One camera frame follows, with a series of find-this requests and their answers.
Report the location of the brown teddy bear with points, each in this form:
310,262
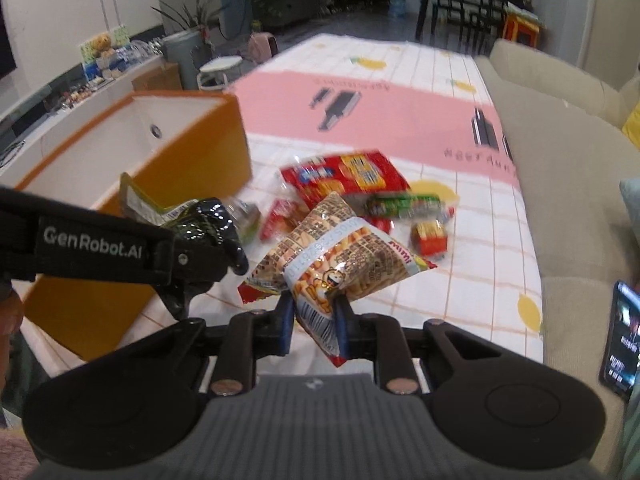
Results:
102,44

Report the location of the small red fries packet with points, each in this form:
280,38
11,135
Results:
429,237

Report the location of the colourful toy box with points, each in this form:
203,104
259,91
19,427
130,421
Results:
521,27

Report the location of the orange storage box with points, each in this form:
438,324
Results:
200,160

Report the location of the potted plant in grey pot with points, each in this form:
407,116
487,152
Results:
181,55

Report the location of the black smartphone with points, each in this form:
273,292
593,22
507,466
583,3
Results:
622,340

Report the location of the green sausage stick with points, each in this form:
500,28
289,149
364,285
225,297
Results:
405,205

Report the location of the green yellow snack packet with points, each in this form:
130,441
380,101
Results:
150,205

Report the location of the yellow cushion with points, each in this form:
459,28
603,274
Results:
632,127

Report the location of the pink bag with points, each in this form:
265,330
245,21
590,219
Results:
263,46

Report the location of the brown printed snack packet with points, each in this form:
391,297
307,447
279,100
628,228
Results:
340,255

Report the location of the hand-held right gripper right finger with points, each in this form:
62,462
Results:
344,327

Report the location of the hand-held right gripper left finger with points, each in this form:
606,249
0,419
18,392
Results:
286,325

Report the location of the lemon printed checked blanket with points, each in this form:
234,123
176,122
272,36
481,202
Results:
400,110

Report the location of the white low cabinet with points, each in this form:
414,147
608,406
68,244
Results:
60,115

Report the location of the small red snack packet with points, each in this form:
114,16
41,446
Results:
277,217

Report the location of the black television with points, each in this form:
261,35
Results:
6,50

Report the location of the large red snack packet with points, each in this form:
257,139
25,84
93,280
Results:
360,172

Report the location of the cardboard box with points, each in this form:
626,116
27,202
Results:
157,77

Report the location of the beige sofa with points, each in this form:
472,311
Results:
565,185

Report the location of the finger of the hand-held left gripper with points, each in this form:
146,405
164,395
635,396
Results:
235,257

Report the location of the person's teal clothing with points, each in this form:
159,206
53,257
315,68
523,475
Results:
632,445

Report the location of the white round stool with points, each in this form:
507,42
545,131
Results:
220,66

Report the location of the light blue cushion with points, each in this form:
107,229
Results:
631,197

